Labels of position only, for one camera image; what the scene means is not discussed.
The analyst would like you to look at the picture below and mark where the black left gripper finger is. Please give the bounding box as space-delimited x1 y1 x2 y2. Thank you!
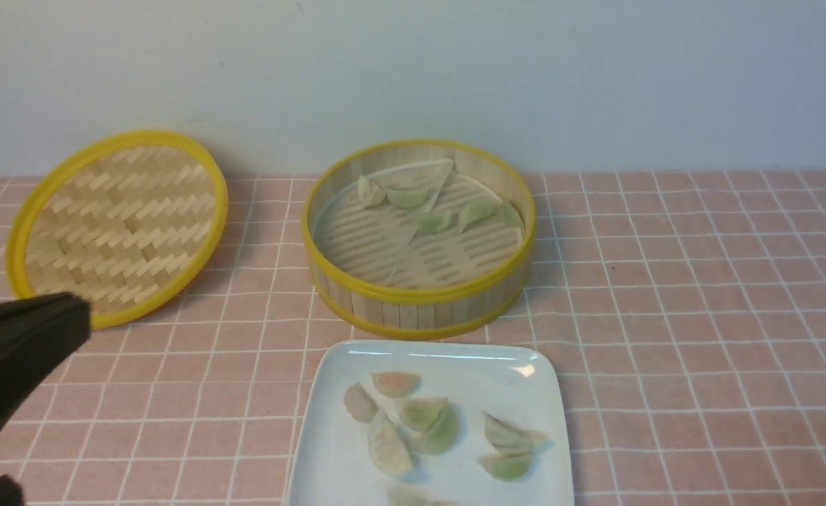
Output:
0 292 89 335
0 305 91 432

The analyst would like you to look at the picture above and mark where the pale dumpling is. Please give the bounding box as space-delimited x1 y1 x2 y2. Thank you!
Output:
367 411 415 478
356 176 387 209

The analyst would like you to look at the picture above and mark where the green dumpling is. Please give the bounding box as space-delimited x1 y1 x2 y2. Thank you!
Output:
415 211 454 235
385 187 430 211
456 197 497 234
394 397 448 433
496 201 525 230

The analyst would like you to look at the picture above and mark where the grey pink dumpling on plate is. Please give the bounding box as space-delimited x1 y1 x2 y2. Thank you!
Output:
343 382 380 424

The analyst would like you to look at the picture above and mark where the white square plate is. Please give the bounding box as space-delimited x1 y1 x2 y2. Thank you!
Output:
284 340 576 505

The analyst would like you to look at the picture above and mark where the green dumpling plate centre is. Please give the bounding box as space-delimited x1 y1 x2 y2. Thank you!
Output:
411 404 460 457

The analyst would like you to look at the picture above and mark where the green dumpling plate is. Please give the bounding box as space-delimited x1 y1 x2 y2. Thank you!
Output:
478 453 534 481
411 404 460 457

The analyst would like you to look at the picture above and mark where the pale dumpling plate right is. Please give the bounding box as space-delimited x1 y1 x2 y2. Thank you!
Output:
483 411 550 455

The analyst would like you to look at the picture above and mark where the green dumpling plate lower right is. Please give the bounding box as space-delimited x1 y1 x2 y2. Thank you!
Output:
478 453 534 481

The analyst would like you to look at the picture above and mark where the yellow rimmed bamboo steamer lid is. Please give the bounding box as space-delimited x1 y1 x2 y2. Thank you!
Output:
5 129 229 330

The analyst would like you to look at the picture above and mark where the yellow rimmed bamboo steamer basket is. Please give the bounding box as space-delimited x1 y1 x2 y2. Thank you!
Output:
302 140 537 340

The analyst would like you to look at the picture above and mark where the pink checkered tablecloth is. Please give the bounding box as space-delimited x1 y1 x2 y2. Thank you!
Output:
0 171 826 505

